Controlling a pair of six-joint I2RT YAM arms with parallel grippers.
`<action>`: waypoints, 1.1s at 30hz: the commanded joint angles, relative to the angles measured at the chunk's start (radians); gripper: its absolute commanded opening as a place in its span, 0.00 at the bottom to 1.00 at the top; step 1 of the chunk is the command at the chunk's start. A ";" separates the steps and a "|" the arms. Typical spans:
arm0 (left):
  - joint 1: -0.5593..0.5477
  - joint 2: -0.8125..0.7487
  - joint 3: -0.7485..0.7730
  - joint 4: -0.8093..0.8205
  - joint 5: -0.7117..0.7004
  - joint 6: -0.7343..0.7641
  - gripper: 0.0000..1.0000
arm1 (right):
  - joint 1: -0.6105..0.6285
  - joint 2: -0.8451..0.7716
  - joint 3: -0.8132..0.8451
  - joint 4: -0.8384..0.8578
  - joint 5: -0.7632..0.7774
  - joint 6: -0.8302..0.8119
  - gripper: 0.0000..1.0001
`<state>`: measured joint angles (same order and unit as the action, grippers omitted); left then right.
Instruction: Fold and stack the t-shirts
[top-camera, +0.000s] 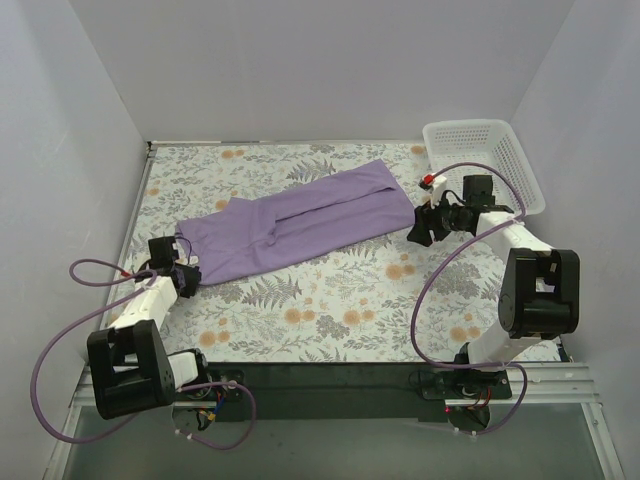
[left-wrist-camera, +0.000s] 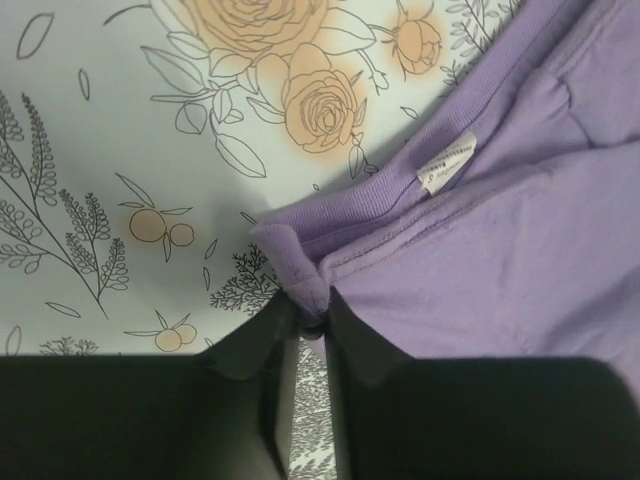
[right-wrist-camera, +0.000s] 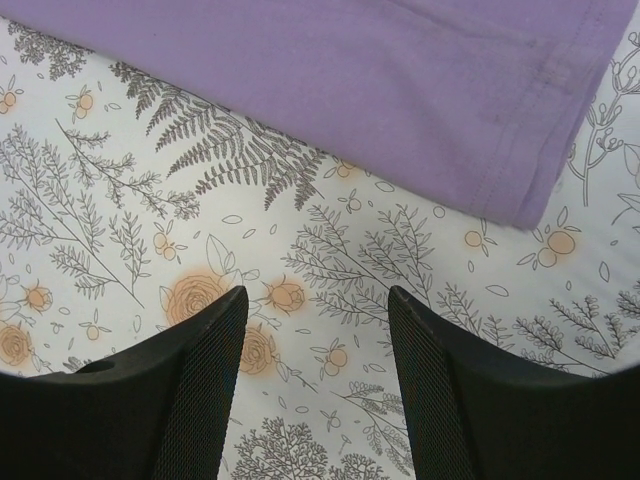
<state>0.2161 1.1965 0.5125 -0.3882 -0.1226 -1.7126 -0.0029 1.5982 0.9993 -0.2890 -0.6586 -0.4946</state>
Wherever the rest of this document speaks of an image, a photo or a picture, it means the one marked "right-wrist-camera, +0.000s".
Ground purple t shirt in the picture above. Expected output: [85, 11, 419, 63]
[1, 1, 637, 230]

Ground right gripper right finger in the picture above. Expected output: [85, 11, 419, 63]
[388, 286, 639, 479]

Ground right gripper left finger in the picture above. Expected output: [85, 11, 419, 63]
[1, 286, 248, 479]

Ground floral patterned table mat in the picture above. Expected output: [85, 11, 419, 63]
[1, 20, 639, 479]

